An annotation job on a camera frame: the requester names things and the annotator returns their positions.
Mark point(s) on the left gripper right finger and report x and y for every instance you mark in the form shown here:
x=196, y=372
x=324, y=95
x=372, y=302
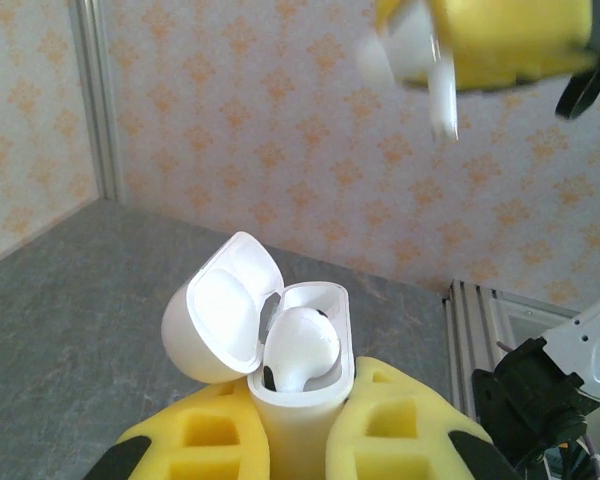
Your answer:
x=395, y=440

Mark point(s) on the white earbud charging case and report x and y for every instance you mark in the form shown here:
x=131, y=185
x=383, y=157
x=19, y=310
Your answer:
x=300, y=435

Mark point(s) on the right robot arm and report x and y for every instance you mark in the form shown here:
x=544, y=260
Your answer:
x=525, y=395

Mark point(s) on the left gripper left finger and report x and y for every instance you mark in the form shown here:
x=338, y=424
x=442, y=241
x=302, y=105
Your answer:
x=200, y=440

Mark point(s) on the aluminium corner post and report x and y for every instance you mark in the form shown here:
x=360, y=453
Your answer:
x=97, y=100

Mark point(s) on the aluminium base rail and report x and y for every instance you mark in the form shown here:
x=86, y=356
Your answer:
x=472, y=340

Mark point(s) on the white earbud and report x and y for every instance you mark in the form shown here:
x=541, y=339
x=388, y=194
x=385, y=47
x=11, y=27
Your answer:
x=305, y=340
x=415, y=45

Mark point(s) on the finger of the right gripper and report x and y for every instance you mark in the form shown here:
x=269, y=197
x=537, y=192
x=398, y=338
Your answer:
x=387, y=10
x=510, y=40

